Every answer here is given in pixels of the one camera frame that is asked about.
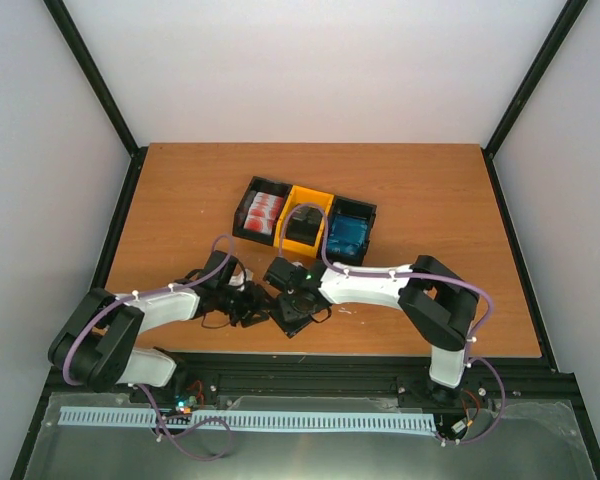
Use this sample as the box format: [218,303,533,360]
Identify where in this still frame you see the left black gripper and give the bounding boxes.
[217,281,280,328]

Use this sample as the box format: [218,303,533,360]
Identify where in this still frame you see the black leather card holder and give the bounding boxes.
[270,299,314,339]

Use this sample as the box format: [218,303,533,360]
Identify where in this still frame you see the black bin with blue cards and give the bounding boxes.
[326,196,377,266]

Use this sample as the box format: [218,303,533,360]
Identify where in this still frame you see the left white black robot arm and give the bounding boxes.
[48,250,273,403]

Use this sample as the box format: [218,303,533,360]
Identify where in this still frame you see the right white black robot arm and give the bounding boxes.
[265,255,484,389]

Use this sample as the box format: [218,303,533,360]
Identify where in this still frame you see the black card holders in bin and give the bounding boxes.
[285,206,322,246]

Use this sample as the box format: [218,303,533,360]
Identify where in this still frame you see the stack of blue cards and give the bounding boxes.
[327,214,368,256]

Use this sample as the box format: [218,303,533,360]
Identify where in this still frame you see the black bin with red cards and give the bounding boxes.
[232,176,292,246]

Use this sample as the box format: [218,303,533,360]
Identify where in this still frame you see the stack of red cards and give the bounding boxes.
[243,192,284,235]

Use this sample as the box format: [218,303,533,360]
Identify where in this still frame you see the yellow plastic bin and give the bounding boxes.
[274,185,335,257]

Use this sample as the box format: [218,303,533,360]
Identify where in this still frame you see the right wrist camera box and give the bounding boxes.
[263,256,300,292]

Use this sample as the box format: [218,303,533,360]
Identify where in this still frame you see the black aluminium frame rail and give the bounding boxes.
[44,352,579,401]

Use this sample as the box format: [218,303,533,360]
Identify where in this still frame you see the light blue slotted cable duct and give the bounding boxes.
[57,406,436,436]

